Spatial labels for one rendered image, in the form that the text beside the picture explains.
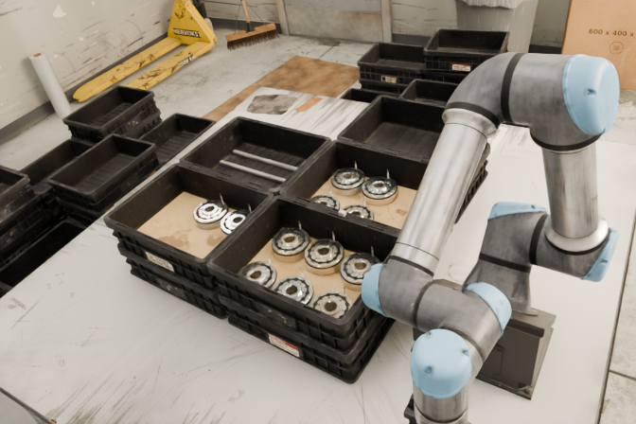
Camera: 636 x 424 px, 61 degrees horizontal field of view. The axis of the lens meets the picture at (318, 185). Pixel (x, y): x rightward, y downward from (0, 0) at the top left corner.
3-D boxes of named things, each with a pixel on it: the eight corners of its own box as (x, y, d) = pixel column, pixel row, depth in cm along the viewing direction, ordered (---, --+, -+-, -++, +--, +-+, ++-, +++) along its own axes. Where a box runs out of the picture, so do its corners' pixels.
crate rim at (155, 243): (277, 200, 150) (276, 193, 148) (205, 272, 131) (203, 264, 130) (178, 167, 170) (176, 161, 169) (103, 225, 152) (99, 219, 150)
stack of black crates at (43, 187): (93, 187, 306) (68, 137, 285) (130, 200, 292) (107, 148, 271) (34, 232, 280) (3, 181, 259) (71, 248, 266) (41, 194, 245)
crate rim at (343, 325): (409, 243, 130) (408, 236, 128) (344, 335, 111) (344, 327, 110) (277, 200, 150) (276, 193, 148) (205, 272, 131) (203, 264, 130)
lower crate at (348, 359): (411, 299, 142) (410, 268, 135) (354, 390, 123) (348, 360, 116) (290, 253, 162) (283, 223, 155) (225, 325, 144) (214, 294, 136)
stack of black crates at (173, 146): (191, 163, 313) (174, 112, 292) (232, 173, 299) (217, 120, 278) (143, 203, 287) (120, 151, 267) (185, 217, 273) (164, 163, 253)
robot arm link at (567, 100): (552, 235, 124) (524, 36, 89) (623, 253, 115) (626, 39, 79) (532, 275, 119) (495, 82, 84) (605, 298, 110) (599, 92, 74)
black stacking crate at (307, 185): (455, 202, 154) (456, 169, 147) (410, 270, 136) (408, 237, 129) (338, 169, 174) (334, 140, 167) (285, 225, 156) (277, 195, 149)
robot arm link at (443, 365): (485, 339, 69) (453, 389, 64) (482, 387, 75) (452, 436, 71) (431, 312, 73) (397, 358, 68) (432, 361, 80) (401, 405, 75)
